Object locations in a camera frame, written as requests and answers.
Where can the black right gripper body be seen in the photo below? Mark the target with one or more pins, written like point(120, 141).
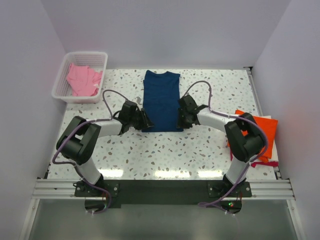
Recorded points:
point(183, 121)

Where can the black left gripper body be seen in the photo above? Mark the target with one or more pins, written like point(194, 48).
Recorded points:
point(135, 121)

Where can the navy blue printed t-shirt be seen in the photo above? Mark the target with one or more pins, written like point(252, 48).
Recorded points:
point(160, 100)

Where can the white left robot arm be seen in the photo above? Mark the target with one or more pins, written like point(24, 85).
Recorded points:
point(77, 143)

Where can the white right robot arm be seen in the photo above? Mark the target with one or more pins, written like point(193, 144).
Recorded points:
point(246, 139)

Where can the pink t-shirt in basket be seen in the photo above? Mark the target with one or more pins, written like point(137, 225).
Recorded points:
point(83, 80)

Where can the white plastic basket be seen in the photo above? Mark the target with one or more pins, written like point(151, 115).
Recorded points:
point(62, 90)

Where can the orange folded t-shirt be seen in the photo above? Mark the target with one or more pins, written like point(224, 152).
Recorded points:
point(267, 132)

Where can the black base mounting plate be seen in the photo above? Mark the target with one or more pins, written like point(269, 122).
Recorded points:
point(114, 194)

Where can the white folded t-shirt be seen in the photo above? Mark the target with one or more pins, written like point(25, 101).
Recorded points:
point(273, 150)

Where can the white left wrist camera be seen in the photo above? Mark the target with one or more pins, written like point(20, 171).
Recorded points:
point(138, 100)

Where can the aluminium frame rail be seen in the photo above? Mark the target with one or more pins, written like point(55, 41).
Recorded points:
point(279, 189)

